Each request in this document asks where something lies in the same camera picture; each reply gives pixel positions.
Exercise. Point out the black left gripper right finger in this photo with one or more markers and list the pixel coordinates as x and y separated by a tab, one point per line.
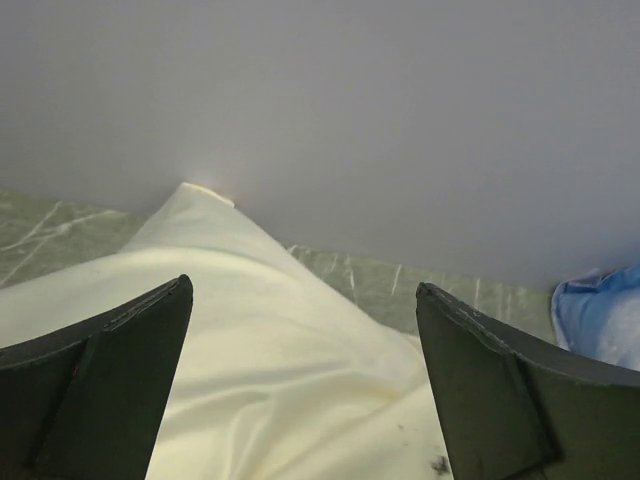
512	406

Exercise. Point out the blue Elsa pillow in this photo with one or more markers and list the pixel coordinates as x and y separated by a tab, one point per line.
598	317

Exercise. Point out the cream pillowcase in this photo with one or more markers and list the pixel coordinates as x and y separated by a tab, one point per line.
280	377

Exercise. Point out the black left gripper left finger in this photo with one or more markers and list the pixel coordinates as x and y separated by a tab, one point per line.
86	401

